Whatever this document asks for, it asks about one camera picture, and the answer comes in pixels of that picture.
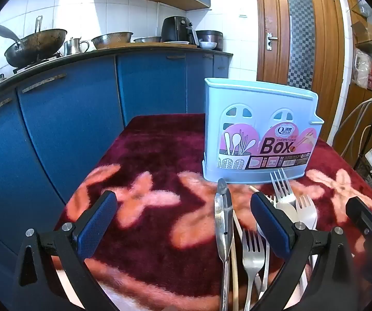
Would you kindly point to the wooden shelf unit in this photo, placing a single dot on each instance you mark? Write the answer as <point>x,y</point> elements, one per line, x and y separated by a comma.
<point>355,110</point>

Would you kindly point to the cardboard box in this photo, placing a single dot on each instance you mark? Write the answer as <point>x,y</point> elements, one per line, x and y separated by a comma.
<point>364,32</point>

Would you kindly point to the black wok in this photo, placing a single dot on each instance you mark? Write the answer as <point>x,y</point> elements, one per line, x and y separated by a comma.
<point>37,47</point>

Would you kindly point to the wooden chopstick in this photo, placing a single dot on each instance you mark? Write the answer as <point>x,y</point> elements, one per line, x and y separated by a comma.
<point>235,265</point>

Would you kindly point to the white plastic spoon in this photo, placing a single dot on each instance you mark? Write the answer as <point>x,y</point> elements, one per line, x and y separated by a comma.
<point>286,213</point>

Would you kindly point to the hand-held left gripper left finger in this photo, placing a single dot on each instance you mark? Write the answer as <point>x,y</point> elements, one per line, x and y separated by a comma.
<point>98,225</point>

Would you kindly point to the steel pitcher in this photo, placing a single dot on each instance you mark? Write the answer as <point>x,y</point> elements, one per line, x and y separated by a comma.
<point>73,47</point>

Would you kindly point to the small white bowl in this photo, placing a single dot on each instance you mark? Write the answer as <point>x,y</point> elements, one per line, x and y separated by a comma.
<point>207,45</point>

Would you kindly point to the steel tongs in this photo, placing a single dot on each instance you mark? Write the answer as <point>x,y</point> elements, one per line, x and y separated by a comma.
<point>222,230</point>

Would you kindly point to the blue base cabinets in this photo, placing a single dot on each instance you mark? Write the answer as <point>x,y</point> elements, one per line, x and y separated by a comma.
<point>76,120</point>

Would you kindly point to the steel fork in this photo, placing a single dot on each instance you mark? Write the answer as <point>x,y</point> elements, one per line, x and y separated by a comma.
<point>281,184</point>
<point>252,259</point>

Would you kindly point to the light blue utensil holder box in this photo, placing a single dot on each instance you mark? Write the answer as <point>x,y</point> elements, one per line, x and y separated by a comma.
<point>260,120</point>

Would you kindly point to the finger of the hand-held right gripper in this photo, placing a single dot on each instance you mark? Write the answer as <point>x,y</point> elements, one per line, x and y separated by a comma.
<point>364,217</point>

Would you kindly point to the wooden door with glass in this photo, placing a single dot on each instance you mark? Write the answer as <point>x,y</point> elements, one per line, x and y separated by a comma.
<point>276,13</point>

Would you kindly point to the gas stove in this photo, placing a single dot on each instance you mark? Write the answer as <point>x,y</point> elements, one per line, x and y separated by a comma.
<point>33,64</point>

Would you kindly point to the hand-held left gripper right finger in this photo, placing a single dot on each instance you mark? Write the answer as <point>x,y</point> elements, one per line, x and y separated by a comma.
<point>270,228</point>

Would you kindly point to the steel colander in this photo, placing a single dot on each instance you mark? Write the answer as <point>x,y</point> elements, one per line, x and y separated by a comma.
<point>111,40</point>

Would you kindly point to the translucent bag of goods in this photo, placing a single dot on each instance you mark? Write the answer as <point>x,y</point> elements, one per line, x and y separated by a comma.
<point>364,68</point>

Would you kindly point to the white plastic fork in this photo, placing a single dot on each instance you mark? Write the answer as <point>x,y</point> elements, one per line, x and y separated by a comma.
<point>306,213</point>

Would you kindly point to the maroon floral blanket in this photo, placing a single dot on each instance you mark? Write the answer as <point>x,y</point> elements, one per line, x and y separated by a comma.
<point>160,155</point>

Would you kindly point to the dark rice cooker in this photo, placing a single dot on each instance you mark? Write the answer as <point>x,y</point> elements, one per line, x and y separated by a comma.
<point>210,35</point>

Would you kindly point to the black air fryer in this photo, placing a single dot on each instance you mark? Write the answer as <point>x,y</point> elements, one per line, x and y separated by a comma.
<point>174,29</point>

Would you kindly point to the white plate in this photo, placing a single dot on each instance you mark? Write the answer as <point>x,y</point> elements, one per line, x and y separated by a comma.
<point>176,42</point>

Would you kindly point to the steel mixing bowl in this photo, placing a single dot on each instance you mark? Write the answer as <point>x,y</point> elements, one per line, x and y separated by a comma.
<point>147,39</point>

